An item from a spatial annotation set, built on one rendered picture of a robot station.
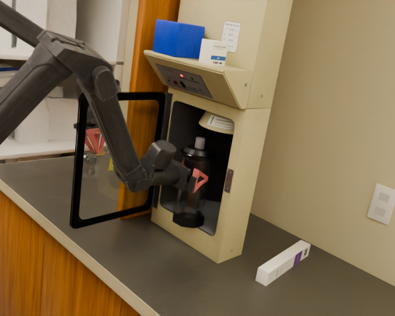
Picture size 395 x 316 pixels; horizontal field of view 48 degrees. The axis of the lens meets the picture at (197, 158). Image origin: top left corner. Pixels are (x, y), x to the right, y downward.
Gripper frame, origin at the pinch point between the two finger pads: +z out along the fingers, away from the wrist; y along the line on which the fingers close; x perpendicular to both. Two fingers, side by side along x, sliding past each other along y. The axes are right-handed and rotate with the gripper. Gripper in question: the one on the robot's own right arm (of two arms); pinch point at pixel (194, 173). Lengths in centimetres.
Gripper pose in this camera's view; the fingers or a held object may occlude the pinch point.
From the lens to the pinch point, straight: 134.9
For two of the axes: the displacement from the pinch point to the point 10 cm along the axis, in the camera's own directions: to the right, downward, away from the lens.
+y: -7.1, -3.0, 6.4
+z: 6.7, 0.1, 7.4
